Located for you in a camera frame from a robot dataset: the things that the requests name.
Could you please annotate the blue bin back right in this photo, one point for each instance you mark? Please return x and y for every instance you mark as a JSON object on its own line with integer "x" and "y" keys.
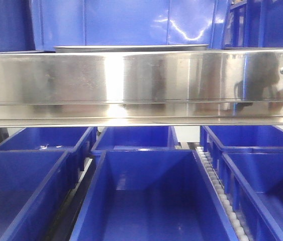
{"x": 240, "y": 139}

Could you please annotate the silver metal tray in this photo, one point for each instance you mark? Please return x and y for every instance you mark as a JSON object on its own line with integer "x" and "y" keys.
{"x": 129, "y": 48}

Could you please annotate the blue crate upper left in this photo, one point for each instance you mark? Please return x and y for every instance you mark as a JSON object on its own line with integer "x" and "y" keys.
{"x": 16, "y": 32}

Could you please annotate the large blue crate upper centre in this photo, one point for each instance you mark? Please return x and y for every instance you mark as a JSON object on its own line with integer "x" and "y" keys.
{"x": 73, "y": 23}

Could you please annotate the blue bin back left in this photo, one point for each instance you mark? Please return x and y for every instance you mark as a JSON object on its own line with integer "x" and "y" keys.
{"x": 77, "y": 141}

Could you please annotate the blue bin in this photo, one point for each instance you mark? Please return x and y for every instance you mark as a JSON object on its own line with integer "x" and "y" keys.
{"x": 33, "y": 184}
{"x": 240, "y": 139}
{"x": 135, "y": 138}
{"x": 77, "y": 141}
{"x": 152, "y": 195}
{"x": 254, "y": 184}

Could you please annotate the blue bin back centre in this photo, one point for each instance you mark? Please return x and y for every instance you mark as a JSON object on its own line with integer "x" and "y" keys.
{"x": 135, "y": 138}

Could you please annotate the blue bin front right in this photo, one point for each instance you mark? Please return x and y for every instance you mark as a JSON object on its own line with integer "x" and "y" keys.
{"x": 254, "y": 184}

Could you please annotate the blue crate upper right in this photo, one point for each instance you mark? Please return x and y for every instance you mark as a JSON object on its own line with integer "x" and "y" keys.
{"x": 254, "y": 24}

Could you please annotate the stainless steel shelf rail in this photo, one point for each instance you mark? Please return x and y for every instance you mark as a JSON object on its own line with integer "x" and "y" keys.
{"x": 210, "y": 87}

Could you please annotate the blue bin front left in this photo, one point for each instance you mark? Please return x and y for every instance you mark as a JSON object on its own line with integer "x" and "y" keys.
{"x": 33, "y": 184}

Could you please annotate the blue bin front centre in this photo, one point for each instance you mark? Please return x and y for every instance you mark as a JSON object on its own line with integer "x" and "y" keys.
{"x": 152, "y": 195}

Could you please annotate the white roller track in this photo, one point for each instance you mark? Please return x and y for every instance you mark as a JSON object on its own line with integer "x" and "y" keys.
{"x": 219, "y": 189}

